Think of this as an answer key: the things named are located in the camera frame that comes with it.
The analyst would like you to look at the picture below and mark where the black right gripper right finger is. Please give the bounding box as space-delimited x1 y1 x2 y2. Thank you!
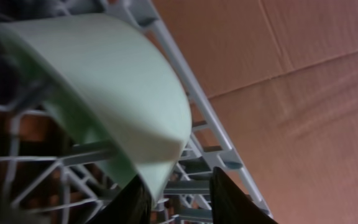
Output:
209 167 277 224

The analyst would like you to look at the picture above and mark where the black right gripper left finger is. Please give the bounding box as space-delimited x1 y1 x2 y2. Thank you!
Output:
87 175 152 224

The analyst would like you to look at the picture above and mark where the mint green small bowl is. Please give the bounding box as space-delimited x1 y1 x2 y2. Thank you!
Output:
0 14 191 201

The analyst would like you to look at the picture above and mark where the grey dishwasher rack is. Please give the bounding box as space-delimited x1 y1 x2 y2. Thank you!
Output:
0 1 272 223

